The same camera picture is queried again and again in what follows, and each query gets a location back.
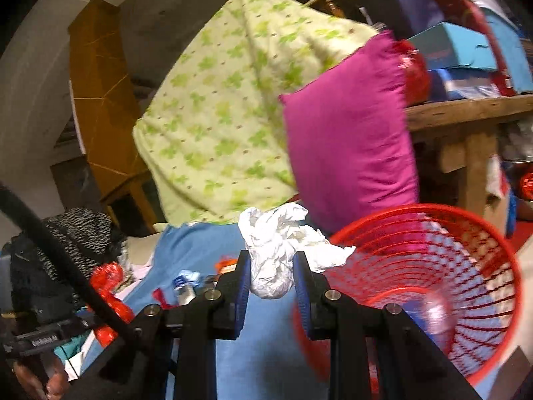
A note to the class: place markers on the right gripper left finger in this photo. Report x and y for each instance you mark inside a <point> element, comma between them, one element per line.
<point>229,315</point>

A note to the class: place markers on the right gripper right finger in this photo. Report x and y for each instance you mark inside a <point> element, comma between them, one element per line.
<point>316,319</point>

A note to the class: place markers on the blue white small box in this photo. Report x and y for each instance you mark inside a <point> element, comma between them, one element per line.
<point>185,284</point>

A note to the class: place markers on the white paper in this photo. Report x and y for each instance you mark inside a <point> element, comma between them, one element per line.
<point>273,238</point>

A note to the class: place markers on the red shiny plastic wrapper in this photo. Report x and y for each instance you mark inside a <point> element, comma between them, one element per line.
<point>104,280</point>

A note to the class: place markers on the orange wrapper bundle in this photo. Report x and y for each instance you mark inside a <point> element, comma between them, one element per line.
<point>226,265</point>

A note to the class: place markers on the blue fleece blanket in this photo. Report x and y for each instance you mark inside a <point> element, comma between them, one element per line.
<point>265,362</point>

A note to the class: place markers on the black white dotted cloth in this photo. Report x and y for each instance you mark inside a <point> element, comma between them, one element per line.
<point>90,238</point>

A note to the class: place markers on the red mesh basket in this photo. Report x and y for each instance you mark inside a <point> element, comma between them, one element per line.
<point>452,271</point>

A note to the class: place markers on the green clover quilt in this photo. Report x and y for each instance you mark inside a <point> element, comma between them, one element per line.
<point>213,136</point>

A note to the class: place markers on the magenta pillow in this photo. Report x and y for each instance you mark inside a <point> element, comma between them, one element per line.
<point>349,148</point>

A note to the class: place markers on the wooden bench table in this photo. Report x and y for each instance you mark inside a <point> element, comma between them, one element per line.
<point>466,133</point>

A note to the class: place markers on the orange wooden cabinet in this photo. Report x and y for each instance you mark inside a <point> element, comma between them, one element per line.
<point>106,109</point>

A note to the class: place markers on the red foil bundle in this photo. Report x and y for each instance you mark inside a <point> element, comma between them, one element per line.
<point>417,78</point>

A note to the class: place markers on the light blue fashion box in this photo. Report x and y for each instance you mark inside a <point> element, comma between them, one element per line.
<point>450,46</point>

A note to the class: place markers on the light blue storage bin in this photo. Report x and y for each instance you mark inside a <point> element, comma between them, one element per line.
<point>507,38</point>

